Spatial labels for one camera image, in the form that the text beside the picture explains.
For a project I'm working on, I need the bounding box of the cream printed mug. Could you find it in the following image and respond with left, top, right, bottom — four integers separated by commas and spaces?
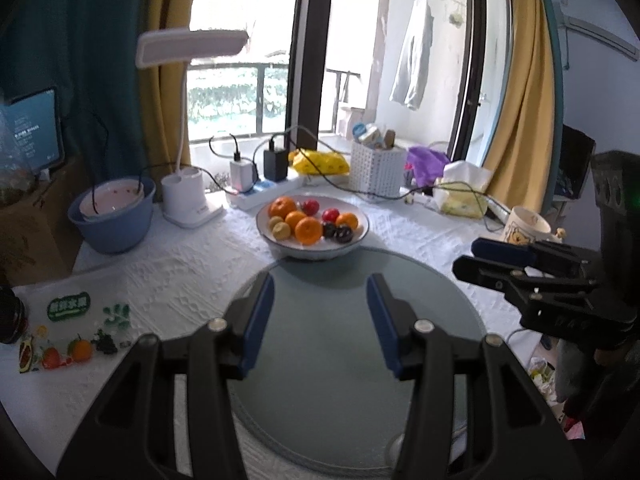
502, 206, 553, 247

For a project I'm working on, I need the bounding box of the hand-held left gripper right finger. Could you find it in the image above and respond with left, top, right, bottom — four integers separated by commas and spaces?
366, 272, 586, 480

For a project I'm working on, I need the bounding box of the metal balcony railing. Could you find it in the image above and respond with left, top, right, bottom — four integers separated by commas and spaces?
187, 62, 361, 133

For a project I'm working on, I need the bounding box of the white desk lamp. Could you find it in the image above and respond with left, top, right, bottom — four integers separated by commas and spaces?
136, 29, 250, 229

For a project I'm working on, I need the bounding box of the white textured tablecloth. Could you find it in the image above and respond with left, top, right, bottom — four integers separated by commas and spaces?
0, 187, 566, 480

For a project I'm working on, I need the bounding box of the pink bowl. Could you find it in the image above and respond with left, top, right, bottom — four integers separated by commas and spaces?
79, 180, 145, 222

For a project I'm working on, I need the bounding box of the fruit printed plastic bag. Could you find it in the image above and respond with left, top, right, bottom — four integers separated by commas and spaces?
10, 280, 138, 376

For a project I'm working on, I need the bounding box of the hanging pale shirt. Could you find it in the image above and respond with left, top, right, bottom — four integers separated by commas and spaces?
389, 0, 433, 111

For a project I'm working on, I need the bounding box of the teal curtain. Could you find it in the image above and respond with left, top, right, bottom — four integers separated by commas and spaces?
0, 0, 156, 181

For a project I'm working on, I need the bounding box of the white power strip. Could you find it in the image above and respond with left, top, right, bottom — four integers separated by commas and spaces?
227, 172, 306, 211

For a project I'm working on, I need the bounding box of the white perforated basket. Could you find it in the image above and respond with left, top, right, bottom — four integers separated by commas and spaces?
350, 139, 407, 198

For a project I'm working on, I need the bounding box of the short black charger cable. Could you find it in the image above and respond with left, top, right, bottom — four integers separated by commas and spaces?
209, 133, 241, 163

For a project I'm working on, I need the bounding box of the dark sliding door frame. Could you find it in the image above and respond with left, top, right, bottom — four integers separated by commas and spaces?
285, 0, 513, 161

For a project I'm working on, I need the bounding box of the yellow tissue pack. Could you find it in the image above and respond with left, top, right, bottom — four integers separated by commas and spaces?
432, 160, 493, 219

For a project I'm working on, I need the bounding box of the long black charger cable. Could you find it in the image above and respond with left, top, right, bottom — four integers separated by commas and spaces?
252, 126, 506, 221

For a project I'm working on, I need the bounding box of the yellow curtain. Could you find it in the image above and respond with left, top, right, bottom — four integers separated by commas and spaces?
145, 0, 201, 168
482, 0, 563, 208

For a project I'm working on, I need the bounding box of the round grey glass mat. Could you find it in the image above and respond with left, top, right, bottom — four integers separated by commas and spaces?
227, 246, 486, 473

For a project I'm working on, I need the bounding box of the purple cloth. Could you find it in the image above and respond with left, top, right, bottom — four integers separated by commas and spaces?
405, 146, 451, 187

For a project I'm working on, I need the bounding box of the dark flat panel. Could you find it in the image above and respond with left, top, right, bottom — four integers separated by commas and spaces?
552, 125, 596, 201

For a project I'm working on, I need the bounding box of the white round plate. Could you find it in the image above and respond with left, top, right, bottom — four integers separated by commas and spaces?
256, 195, 371, 261

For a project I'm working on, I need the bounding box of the blue plastic basin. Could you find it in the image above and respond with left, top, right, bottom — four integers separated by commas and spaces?
67, 176, 154, 254

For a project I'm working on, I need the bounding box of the white carton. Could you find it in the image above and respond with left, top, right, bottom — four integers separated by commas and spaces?
337, 105, 366, 136

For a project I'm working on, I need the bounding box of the white charger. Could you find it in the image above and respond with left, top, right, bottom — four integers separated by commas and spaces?
230, 160, 258, 193

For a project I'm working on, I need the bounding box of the tablet screen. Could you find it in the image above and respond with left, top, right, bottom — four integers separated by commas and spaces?
0, 86, 66, 171

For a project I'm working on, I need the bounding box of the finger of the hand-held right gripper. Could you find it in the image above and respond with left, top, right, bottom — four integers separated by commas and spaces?
452, 255, 598, 303
471, 237, 593, 276

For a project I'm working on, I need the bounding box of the black cylindrical object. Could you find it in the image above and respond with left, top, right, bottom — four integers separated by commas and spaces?
0, 285, 28, 345

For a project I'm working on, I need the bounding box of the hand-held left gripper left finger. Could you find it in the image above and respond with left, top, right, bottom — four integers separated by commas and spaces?
57, 272, 277, 480

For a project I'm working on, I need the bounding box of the white air conditioner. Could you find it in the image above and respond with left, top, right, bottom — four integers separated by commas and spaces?
562, 0, 640, 61

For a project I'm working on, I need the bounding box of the black charger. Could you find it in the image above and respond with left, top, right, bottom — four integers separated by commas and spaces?
263, 149, 290, 182

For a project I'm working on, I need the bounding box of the orange with stem dimple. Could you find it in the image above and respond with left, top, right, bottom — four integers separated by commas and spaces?
269, 197, 298, 220

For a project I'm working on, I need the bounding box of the yellow plastic bag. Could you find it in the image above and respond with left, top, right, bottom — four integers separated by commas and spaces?
291, 148, 351, 176

